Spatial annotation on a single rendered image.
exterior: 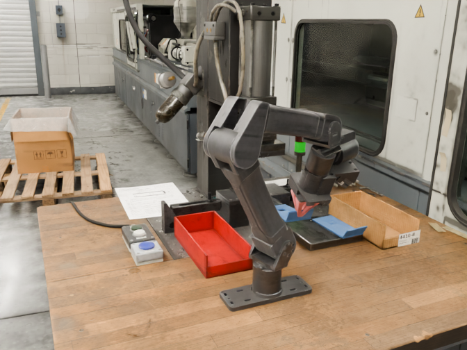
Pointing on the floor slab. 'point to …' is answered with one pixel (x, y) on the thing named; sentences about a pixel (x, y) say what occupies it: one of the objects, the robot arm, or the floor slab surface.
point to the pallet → (8, 183)
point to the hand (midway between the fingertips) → (300, 213)
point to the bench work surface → (395, 276)
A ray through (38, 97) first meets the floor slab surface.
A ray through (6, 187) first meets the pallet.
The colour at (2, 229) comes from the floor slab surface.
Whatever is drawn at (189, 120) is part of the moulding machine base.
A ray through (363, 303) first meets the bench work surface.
